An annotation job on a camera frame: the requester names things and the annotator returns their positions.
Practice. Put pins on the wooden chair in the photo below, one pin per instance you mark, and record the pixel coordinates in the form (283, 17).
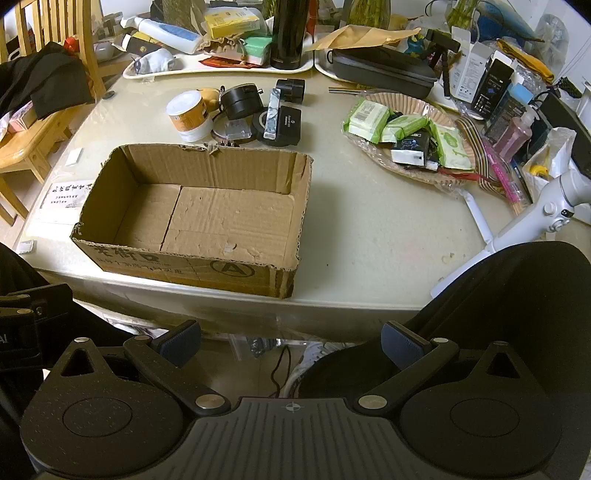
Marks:
(69, 24)

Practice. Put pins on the yellow box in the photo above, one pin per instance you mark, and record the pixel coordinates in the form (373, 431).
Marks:
(226, 22)

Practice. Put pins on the clear plastic case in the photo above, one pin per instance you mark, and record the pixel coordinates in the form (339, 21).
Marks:
(238, 130)

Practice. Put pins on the pink bottle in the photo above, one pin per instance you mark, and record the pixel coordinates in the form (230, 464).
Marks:
(518, 132)

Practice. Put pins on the black electrical tape roll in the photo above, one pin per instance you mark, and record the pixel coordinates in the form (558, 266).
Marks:
(258, 122)

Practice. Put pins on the yellow pig toy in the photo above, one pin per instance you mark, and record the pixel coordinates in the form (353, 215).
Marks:
(211, 98)

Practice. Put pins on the white and orange cup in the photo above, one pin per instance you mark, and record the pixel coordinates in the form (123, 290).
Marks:
(188, 114)

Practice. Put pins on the black product box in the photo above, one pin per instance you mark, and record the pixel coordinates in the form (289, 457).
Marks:
(492, 87)

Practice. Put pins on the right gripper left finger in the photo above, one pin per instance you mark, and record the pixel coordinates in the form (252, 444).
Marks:
(160, 361)

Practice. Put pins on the brown paper envelope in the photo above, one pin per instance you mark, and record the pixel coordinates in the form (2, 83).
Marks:
(355, 36)

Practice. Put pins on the woven paper plate basket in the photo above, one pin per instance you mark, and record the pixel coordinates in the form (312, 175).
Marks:
(444, 178)

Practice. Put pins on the green white box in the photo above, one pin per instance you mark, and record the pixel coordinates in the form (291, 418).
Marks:
(256, 49)

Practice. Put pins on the black zipper hard case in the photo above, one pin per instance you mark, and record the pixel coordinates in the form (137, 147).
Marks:
(384, 68)

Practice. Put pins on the green wet wipes pack middle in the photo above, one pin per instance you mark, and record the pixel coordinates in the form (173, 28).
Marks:
(402, 127)

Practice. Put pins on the black cylindrical adapter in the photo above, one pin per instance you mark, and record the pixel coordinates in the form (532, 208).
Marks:
(291, 90)

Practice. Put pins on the green wet wipes pack left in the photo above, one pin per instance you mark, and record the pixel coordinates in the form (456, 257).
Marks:
(368, 120)

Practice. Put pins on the black white tissue pack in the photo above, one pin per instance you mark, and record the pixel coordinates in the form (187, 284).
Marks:
(416, 150)

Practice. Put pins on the black thermos bottle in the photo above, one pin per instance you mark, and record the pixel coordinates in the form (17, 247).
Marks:
(290, 19)

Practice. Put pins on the red packet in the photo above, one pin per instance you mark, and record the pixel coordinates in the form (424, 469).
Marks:
(219, 62)

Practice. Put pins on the black round case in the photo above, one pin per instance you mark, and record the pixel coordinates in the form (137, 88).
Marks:
(241, 101)

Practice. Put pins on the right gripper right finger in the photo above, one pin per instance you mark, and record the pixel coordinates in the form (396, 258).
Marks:
(418, 360)

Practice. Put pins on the marble pattern bar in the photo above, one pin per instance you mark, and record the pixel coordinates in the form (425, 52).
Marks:
(272, 115)

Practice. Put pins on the white gimbal tripod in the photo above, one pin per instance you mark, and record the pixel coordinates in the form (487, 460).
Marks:
(552, 211)

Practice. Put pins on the black rectangular power adapter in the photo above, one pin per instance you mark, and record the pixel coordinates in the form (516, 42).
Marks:
(288, 131)

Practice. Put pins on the light blue sock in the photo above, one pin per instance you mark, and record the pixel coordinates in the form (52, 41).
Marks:
(160, 60)

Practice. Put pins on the green wet wipes pack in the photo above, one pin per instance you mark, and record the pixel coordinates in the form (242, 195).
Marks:
(402, 127)
(452, 154)
(368, 120)

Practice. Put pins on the open cardboard box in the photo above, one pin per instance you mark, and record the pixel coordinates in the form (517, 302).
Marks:
(225, 218)

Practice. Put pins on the green wet wipes pack right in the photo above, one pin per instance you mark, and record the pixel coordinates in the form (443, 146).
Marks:
(452, 154)

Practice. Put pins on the white paper card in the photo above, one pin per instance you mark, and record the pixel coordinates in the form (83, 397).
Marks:
(73, 156)

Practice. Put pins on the black cloth on chair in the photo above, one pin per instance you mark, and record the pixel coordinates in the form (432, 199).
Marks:
(52, 78)

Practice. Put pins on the white blue lotion bottle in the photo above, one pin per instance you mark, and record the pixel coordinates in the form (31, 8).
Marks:
(178, 38)

